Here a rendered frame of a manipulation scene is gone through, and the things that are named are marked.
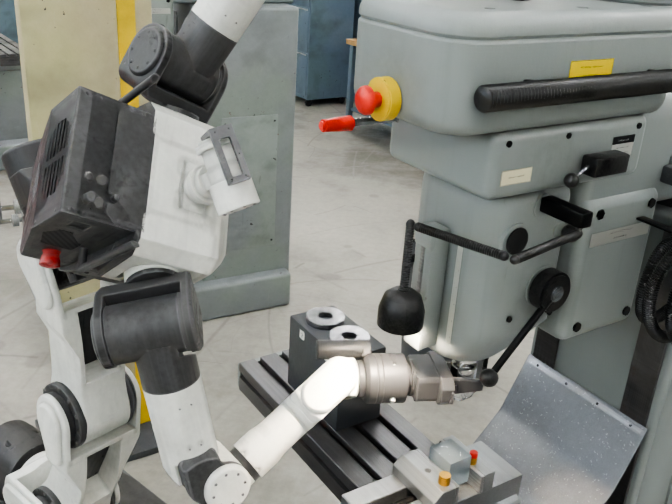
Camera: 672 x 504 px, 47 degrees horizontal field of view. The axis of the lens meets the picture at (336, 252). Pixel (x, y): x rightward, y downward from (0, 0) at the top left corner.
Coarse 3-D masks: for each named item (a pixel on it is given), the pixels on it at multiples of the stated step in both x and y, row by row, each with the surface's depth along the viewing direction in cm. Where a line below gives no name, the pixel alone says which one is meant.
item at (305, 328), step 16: (304, 320) 179; (320, 320) 177; (336, 320) 177; (352, 320) 181; (304, 336) 177; (320, 336) 173; (336, 336) 171; (352, 336) 173; (368, 336) 172; (304, 352) 178; (384, 352) 171; (288, 368) 186; (304, 368) 179; (352, 400) 171; (336, 416) 170; (352, 416) 173; (368, 416) 176
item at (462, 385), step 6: (456, 378) 137; (462, 378) 137; (468, 378) 137; (474, 378) 138; (456, 384) 136; (462, 384) 137; (468, 384) 137; (474, 384) 137; (480, 384) 137; (456, 390) 136; (462, 390) 137; (468, 390) 138; (474, 390) 138; (480, 390) 138
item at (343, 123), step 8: (320, 120) 116; (328, 120) 115; (336, 120) 116; (344, 120) 116; (352, 120) 117; (360, 120) 118; (368, 120) 119; (392, 120) 122; (320, 128) 116; (328, 128) 115; (336, 128) 116; (344, 128) 117; (352, 128) 118
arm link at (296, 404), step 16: (320, 368) 131; (336, 368) 131; (352, 368) 132; (304, 384) 130; (320, 384) 130; (336, 384) 131; (352, 384) 131; (288, 400) 131; (304, 400) 129; (320, 400) 130; (336, 400) 130; (304, 416) 130; (320, 416) 129
